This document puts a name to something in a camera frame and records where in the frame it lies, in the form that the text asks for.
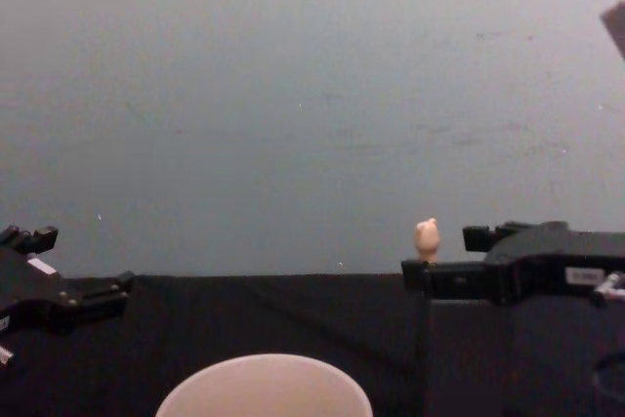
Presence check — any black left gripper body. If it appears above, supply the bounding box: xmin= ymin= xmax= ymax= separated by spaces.
xmin=0 ymin=245 xmax=82 ymax=336

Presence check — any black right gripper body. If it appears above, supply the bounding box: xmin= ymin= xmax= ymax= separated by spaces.
xmin=484 ymin=221 xmax=625 ymax=307

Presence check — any small beige plastic figure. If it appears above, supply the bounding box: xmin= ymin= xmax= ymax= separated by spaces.
xmin=414 ymin=217 xmax=442 ymax=265

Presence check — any black table cloth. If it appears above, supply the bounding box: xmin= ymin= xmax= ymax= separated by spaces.
xmin=0 ymin=271 xmax=625 ymax=417

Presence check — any white round cup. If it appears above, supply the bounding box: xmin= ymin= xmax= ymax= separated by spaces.
xmin=154 ymin=353 xmax=374 ymax=417

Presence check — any dark grey flat panel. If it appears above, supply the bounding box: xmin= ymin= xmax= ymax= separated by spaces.
xmin=600 ymin=0 xmax=625 ymax=63

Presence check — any right wrist cable silver plug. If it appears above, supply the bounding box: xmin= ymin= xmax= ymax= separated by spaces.
xmin=589 ymin=271 xmax=625 ymax=309

